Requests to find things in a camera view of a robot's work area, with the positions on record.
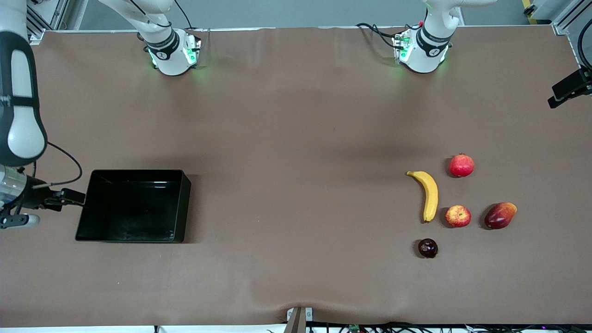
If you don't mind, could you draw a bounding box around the brown table mat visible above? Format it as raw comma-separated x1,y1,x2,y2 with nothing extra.
0,25,592,328

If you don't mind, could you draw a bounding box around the black plastic box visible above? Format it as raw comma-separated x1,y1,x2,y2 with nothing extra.
75,169,191,244

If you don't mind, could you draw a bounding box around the red yellow apple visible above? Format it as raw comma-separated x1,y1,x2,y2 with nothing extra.
445,205,472,228

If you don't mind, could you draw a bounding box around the aluminium frame profile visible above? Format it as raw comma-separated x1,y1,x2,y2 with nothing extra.
25,0,70,44
553,0,592,37

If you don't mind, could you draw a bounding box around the black left base cable bundle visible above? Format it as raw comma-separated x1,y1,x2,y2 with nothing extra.
355,22,407,49

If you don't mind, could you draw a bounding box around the black right base cable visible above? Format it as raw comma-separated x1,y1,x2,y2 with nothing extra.
173,0,192,29

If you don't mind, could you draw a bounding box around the dark purple plum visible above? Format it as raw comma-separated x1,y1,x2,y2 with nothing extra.
418,238,438,259

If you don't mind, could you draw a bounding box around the yellow banana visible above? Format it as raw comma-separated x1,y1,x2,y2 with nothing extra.
406,171,439,223

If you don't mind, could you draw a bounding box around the red orange mango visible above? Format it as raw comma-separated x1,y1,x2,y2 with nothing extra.
484,202,518,230

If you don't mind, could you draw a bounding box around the red pomegranate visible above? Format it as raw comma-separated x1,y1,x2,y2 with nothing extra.
450,153,475,178

